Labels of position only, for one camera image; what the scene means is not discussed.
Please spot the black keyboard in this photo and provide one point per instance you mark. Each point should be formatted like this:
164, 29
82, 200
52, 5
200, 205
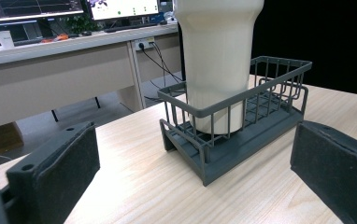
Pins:
130, 27

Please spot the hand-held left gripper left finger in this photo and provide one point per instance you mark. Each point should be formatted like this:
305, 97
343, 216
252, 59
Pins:
52, 174

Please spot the brown cardboard box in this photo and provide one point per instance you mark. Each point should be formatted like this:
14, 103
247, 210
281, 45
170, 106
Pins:
2, 138

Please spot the dark computer monitor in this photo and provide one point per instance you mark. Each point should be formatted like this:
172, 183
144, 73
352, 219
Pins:
33, 9

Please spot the orange object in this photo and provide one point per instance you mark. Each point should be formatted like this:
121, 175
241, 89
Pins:
58, 38

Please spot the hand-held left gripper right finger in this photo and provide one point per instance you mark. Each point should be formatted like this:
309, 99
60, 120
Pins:
335, 174

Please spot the black curtain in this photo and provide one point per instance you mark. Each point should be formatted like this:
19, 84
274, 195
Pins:
323, 40

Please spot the green potted plant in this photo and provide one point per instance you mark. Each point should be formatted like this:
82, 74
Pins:
80, 23

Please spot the white tumbler with lid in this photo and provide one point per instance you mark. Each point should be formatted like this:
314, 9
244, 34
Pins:
217, 56

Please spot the beige office desk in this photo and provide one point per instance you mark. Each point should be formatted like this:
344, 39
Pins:
58, 71

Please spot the white wall power outlet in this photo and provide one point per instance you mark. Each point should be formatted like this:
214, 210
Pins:
144, 44

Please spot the black computer mouse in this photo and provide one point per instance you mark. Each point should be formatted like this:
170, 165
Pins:
86, 33

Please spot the bright computer monitor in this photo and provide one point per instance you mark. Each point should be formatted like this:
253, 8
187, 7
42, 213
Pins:
123, 7

